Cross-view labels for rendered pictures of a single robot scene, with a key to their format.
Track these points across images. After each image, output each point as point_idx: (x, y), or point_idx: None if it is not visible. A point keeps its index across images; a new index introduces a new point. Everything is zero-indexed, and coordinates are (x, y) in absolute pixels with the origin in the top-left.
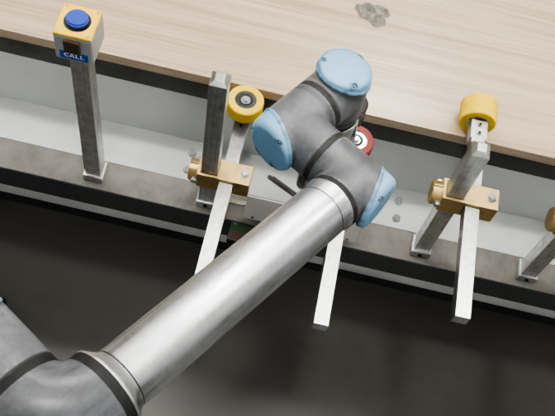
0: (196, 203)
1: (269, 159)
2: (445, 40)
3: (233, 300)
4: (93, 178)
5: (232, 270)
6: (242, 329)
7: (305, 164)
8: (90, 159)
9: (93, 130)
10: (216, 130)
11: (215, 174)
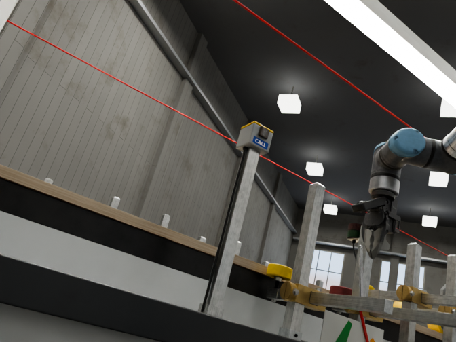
0: (290, 333)
1: (412, 147)
2: None
3: None
4: (216, 309)
5: None
6: None
7: (431, 142)
8: (222, 279)
9: (239, 233)
10: (315, 229)
11: (307, 286)
